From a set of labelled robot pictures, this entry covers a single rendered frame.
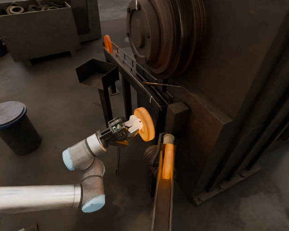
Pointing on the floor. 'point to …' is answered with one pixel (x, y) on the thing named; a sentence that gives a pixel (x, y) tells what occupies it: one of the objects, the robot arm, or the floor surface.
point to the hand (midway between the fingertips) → (143, 121)
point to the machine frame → (234, 94)
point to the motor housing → (150, 185)
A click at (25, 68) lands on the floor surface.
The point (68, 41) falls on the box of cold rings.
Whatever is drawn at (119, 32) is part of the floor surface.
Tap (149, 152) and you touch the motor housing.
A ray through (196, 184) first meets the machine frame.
